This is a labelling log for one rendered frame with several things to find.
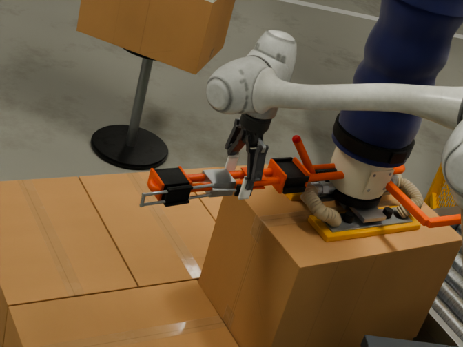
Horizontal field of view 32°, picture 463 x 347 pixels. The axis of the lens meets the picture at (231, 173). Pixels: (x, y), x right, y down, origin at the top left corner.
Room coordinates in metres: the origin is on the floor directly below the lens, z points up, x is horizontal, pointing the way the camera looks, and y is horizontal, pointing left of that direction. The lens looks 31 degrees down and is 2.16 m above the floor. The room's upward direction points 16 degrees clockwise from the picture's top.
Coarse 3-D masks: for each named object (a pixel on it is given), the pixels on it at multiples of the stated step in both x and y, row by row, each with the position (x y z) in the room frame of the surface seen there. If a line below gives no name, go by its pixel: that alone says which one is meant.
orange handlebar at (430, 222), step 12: (240, 168) 1.83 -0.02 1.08; (324, 168) 1.97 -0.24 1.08; (396, 168) 2.08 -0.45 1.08; (192, 180) 1.72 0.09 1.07; (240, 180) 1.77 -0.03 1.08; (264, 180) 1.81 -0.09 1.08; (276, 180) 1.83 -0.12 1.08; (312, 180) 1.89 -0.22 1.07; (396, 192) 1.94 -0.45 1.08; (408, 204) 1.90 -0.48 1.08; (420, 216) 1.85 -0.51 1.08; (444, 216) 1.88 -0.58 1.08; (456, 216) 1.90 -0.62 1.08
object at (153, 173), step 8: (152, 168) 1.69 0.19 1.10; (168, 168) 1.71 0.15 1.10; (176, 168) 1.72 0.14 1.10; (152, 176) 1.67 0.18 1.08; (160, 176) 1.66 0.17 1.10; (168, 176) 1.67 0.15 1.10; (176, 176) 1.68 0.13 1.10; (184, 176) 1.69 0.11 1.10; (160, 184) 1.63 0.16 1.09; (168, 184) 1.64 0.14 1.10; (176, 184) 1.65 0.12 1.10; (184, 184) 1.66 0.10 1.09
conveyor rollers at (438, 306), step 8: (456, 256) 2.56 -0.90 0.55; (456, 264) 2.53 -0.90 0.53; (456, 272) 2.45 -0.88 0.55; (448, 280) 2.43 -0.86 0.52; (456, 280) 2.41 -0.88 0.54; (440, 288) 2.34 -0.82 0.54; (448, 288) 2.34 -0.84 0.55; (456, 288) 2.39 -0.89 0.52; (440, 296) 2.33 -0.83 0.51; (448, 296) 2.31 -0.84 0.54; (456, 296) 2.31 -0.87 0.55; (432, 304) 2.24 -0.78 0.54; (440, 304) 2.23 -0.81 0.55; (448, 304) 2.29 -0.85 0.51; (456, 304) 2.27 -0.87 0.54; (440, 312) 2.20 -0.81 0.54; (448, 312) 2.20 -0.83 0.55; (456, 312) 2.26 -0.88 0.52; (448, 320) 2.17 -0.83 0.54; (456, 320) 2.17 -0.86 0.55; (456, 328) 2.14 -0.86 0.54
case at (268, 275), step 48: (240, 240) 1.88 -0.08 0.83; (288, 240) 1.77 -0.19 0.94; (384, 240) 1.90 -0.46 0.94; (432, 240) 1.97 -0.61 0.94; (240, 288) 1.82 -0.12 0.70; (288, 288) 1.68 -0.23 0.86; (336, 288) 1.77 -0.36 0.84; (384, 288) 1.88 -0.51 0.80; (432, 288) 2.01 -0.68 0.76; (240, 336) 1.77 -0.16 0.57; (288, 336) 1.70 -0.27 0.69; (336, 336) 1.81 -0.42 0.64; (384, 336) 1.94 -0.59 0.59
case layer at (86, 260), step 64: (0, 192) 2.16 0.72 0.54; (64, 192) 2.26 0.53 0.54; (128, 192) 2.37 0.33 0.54; (192, 192) 2.48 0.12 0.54; (0, 256) 1.85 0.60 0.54; (64, 256) 1.93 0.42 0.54; (128, 256) 2.02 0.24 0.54; (192, 256) 2.11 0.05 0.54; (0, 320) 1.70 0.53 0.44; (64, 320) 1.67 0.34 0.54; (128, 320) 1.74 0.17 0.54; (192, 320) 1.82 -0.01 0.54
